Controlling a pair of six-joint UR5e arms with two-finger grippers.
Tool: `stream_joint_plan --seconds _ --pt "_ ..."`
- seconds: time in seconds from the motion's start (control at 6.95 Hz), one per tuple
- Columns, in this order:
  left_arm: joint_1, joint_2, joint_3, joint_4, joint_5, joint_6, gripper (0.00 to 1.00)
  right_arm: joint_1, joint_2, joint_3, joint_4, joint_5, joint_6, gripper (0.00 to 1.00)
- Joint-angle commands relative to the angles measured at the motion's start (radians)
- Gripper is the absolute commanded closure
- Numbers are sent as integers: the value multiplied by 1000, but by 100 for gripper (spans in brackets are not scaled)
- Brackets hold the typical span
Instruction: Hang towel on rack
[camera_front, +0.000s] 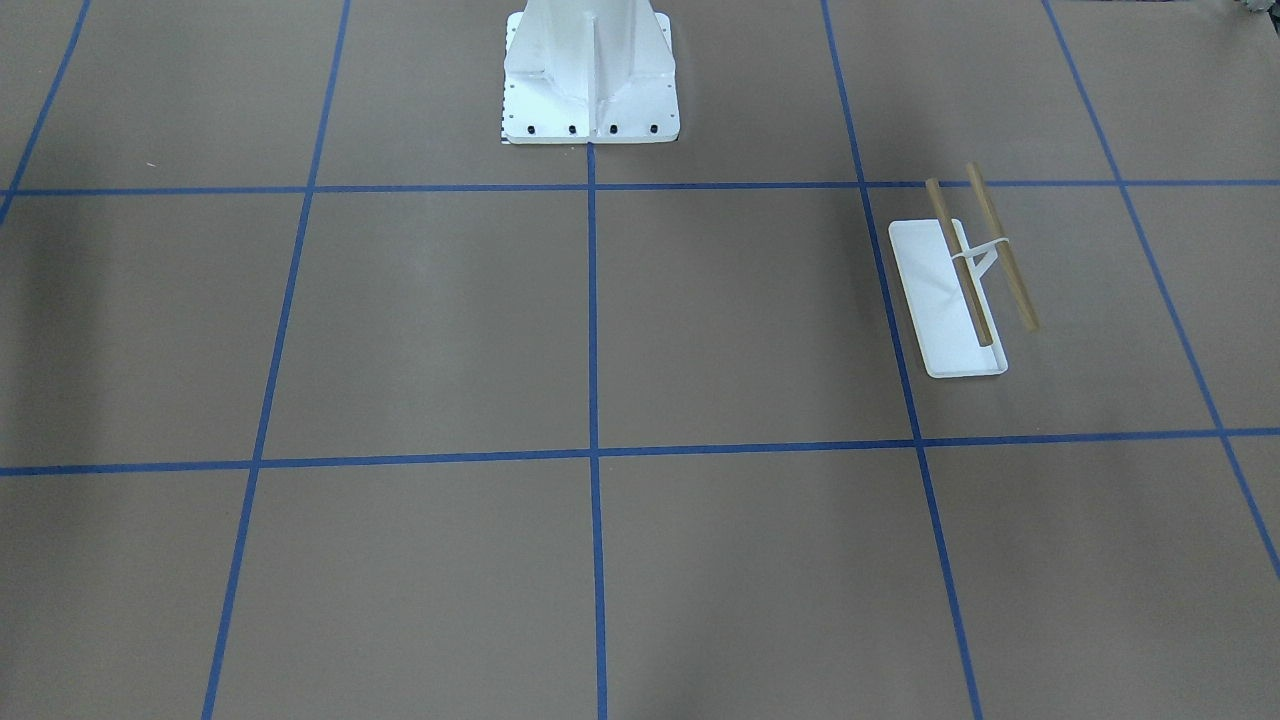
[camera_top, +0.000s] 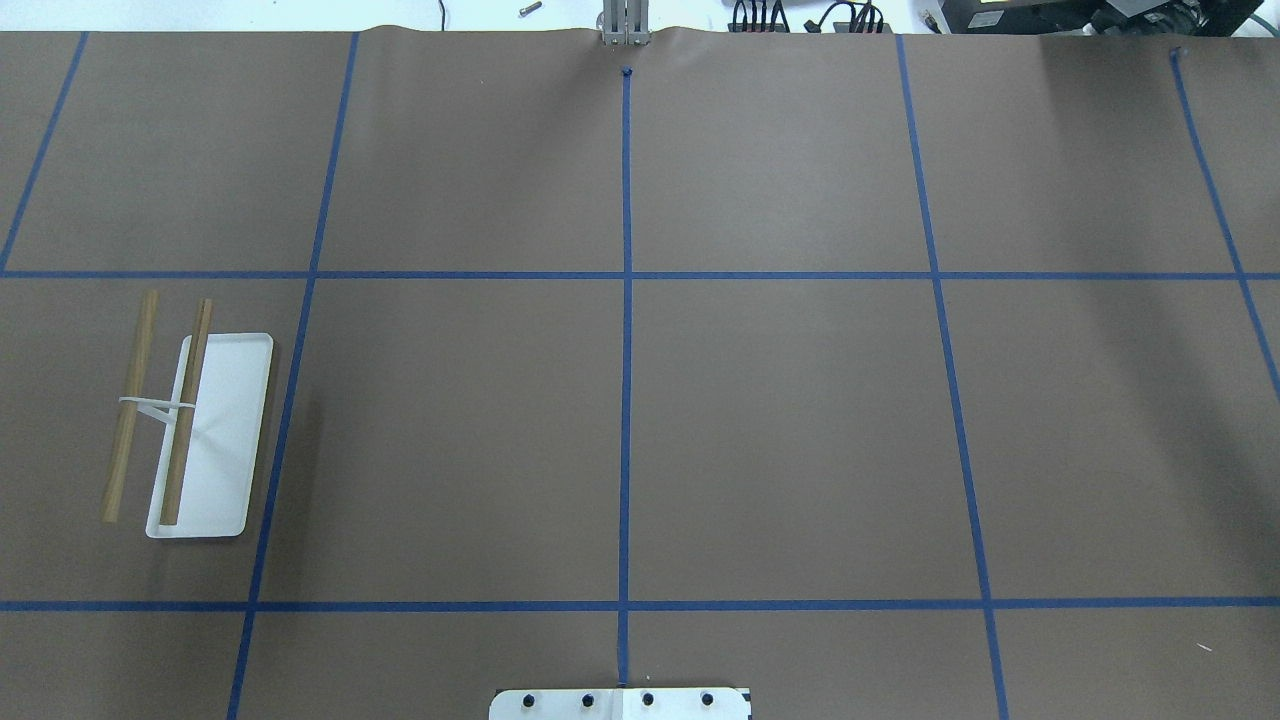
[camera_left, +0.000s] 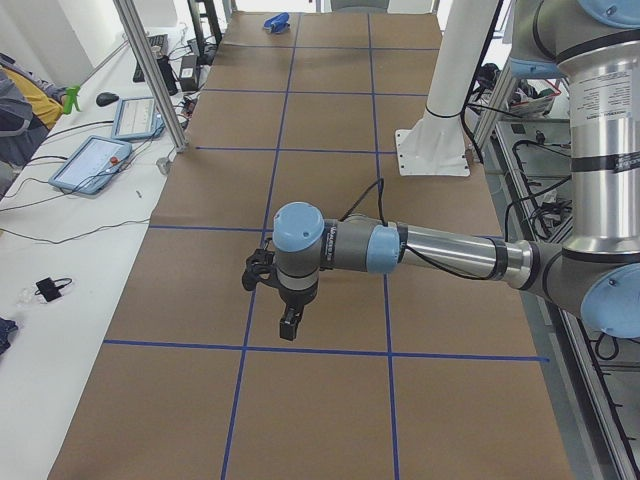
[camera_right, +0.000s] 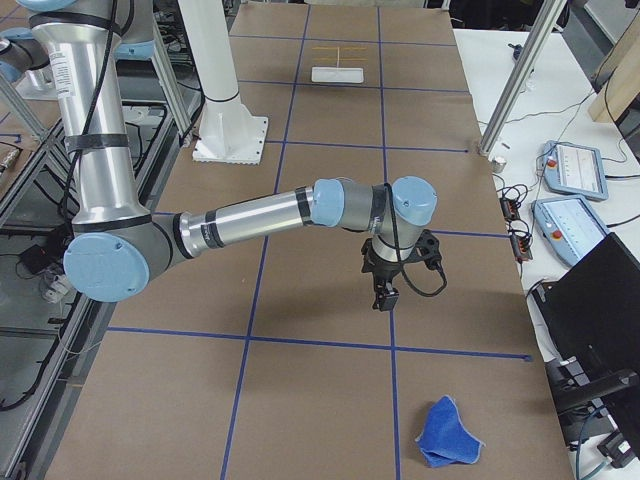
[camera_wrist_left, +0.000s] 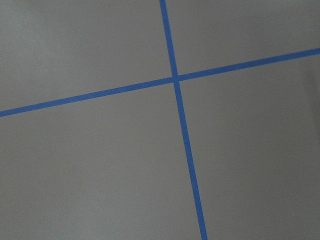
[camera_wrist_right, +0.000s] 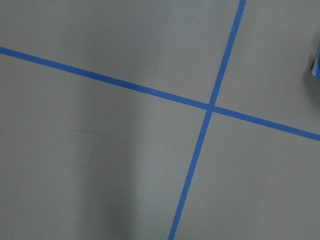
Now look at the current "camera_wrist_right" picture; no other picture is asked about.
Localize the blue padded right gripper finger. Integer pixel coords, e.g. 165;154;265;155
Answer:
310;45;320;80

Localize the blue tape line crosswise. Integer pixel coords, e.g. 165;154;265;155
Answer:
0;47;320;141

